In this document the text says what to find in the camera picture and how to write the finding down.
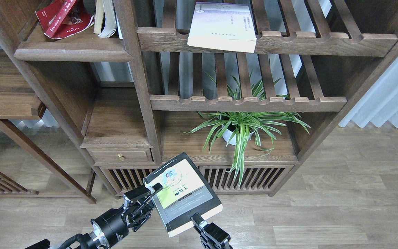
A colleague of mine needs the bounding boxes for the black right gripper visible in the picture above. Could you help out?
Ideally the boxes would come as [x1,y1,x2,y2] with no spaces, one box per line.
[191,213,233,249]

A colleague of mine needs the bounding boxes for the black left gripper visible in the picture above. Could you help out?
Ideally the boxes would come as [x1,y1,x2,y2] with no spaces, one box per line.
[91,183,163,249]

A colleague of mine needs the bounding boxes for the yellow-green black book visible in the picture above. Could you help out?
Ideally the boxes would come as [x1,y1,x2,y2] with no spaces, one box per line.
[144,152,223,237]

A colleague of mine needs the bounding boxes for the red paperback book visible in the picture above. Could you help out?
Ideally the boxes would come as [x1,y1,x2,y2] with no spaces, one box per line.
[35,0,94,39]

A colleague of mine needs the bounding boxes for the white lavender book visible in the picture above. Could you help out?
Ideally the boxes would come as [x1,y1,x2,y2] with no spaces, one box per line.
[187,2,256,53]

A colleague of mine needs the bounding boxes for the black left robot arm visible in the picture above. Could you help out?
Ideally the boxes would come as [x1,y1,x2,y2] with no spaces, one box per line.
[28,183,163,249]

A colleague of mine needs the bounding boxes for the beige upright books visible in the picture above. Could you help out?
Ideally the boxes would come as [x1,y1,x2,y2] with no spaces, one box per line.
[94,0,123,39]

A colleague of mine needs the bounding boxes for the white plant pot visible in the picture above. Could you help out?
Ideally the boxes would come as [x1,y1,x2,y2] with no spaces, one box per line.
[222,124,254,146]

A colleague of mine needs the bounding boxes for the dark wooden bookshelf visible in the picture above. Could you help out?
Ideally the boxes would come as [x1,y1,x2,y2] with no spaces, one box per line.
[0,0,398,196]

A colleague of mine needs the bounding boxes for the wooden side table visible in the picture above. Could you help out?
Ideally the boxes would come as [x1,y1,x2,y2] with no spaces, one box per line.
[0,49,96,203]

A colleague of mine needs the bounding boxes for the white curtain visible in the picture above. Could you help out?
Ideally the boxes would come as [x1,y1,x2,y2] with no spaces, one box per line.
[339,57,398,128]

